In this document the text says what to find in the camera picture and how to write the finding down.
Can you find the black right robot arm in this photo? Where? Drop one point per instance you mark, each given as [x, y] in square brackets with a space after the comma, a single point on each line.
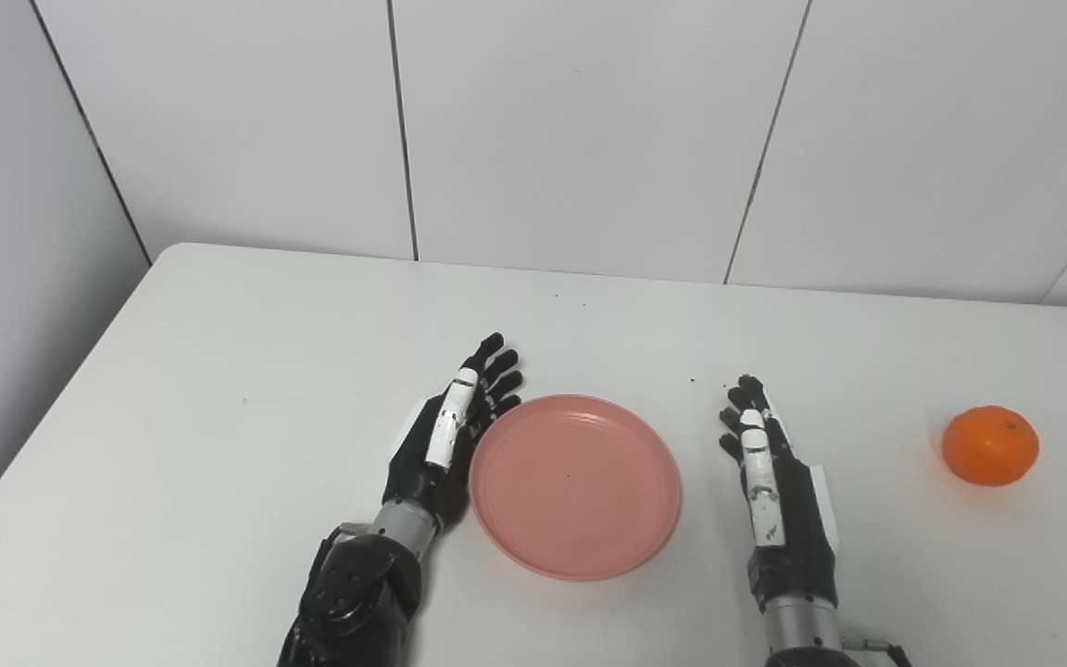
[802, 635]

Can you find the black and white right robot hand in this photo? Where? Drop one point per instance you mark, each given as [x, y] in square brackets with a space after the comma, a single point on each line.
[802, 537]

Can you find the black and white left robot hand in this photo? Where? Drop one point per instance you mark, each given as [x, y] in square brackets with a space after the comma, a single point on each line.
[413, 472]

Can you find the orange fruit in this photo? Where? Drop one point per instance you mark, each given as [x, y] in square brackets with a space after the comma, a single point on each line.
[990, 446]

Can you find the pink round plate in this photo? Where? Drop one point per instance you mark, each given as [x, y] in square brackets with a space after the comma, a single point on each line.
[575, 486]

